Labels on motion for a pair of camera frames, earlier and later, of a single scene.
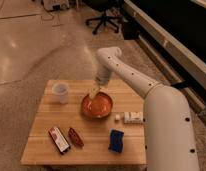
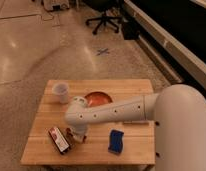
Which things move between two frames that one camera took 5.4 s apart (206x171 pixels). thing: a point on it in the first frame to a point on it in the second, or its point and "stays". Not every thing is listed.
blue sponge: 116,140 stays
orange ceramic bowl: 99,107 stays
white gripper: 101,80 to 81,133
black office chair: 105,6 stays
